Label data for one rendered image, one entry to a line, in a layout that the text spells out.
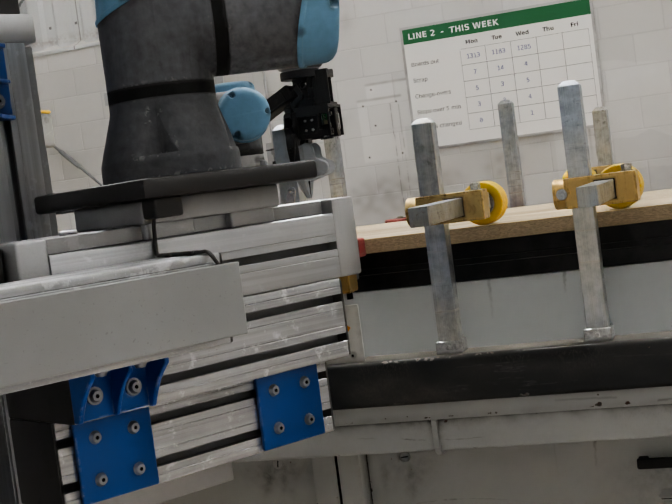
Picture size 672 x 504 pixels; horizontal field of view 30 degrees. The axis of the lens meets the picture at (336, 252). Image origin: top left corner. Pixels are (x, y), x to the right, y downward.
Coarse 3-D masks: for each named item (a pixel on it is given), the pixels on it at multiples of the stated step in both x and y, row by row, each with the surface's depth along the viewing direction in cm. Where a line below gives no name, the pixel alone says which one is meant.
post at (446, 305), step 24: (432, 120) 213; (432, 144) 210; (432, 168) 211; (432, 192) 211; (432, 240) 212; (432, 264) 212; (432, 288) 213; (456, 288) 215; (456, 312) 213; (456, 336) 212
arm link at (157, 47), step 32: (96, 0) 133; (128, 0) 130; (160, 0) 130; (192, 0) 131; (128, 32) 130; (160, 32) 130; (192, 32) 131; (224, 32) 131; (128, 64) 130; (160, 64) 130; (192, 64) 132; (224, 64) 134
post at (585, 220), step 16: (560, 96) 203; (576, 96) 202; (560, 112) 203; (576, 112) 203; (576, 128) 203; (576, 144) 203; (576, 160) 203; (576, 176) 204; (576, 208) 204; (592, 208) 203; (576, 224) 204; (592, 224) 204; (576, 240) 205; (592, 240) 204; (592, 256) 204; (592, 272) 204; (592, 288) 204; (592, 304) 205; (592, 320) 205; (608, 320) 206
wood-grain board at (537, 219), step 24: (648, 192) 283; (504, 216) 256; (528, 216) 242; (552, 216) 229; (600, 216) 223; (624, 216) 222; (648, 216) 221; (384, 240) 236; (408, 240) 235; (456, 240) 232; (480, 240) 230
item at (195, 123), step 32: (128, 96) 131; (160, 96) 130; (192, 96) 131; (128, 128) 130; (160, 128) 130; (192, 128) 130; (224, 128) 134; (128, 160) 130; (160, 160) 129; (192, 160) 129; (224, 160) 132
